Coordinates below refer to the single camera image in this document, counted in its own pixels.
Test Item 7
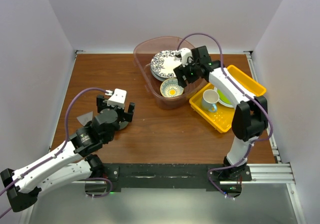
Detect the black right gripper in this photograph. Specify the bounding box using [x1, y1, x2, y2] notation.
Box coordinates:
[173, 57, 200, 88]

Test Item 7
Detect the yellow teal patterned bowl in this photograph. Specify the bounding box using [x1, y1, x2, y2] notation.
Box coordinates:
[159, 78, 184, 98]

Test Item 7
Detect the teal ceramic mug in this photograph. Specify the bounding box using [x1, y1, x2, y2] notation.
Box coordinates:
[119, 121, 129, 130]

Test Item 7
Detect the green rimmed lettered plate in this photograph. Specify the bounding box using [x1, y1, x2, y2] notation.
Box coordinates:
[150, 68, 176, 81]

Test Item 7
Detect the blue patterned bottom plate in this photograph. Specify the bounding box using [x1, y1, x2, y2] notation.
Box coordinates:
[150, 50, 182, 78]

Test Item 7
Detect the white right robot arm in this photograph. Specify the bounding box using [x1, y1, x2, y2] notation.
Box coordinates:
[174, 46, 269, 181]

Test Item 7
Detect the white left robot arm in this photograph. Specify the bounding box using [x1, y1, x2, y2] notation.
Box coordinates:
[0, 94, 136, 213]

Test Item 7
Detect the clear pink plastic bin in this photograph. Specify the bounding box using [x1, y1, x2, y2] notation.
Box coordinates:
[133, 36, 207, 110]

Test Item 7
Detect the light blue white mug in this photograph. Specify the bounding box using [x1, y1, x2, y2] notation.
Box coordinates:
[201, 89, 220, 113]

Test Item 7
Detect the lime green plate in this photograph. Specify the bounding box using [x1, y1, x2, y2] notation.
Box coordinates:
[216, 89, 231, 105]

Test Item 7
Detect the white rimmed plate under green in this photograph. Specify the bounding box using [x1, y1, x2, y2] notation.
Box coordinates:
[213, 87, 233, 108]

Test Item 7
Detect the yellow plastic tray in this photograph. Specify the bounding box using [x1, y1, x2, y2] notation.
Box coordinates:
[189, 65, 267, 133]

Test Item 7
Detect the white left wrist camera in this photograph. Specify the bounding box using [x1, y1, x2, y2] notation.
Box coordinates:
[105, 88, 127, 109]

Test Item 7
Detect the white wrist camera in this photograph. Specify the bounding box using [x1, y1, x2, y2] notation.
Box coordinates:
[105, 88, 127, 109]
[175, 48, 194, 67]

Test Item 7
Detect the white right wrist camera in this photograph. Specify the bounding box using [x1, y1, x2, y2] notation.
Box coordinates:
[175, 48, 194, 67]

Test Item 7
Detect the spatula with wooden handle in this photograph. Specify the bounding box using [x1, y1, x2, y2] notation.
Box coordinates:
[76, 111, 94, 126]

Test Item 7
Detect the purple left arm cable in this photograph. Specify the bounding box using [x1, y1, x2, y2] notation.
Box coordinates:
[0, 87, 111, 219]

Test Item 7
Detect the black mounting base plate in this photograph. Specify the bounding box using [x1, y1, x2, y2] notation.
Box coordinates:
[89, 163, 253, 194]

